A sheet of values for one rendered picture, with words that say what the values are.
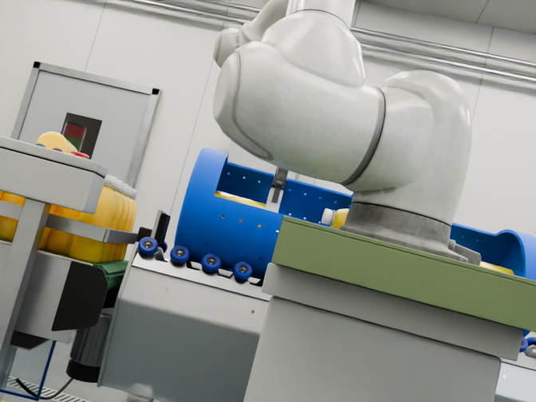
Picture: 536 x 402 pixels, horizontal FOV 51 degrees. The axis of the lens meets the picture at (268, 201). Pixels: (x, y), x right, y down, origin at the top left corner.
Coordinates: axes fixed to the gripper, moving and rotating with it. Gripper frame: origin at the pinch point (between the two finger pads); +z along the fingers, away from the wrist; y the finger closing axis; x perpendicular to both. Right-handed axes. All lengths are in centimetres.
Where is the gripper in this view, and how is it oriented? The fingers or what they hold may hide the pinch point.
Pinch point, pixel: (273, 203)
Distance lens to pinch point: 137.8
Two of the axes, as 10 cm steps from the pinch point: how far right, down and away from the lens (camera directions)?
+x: -9.6, -2.6, -0.4
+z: -2.6, 9.6, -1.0
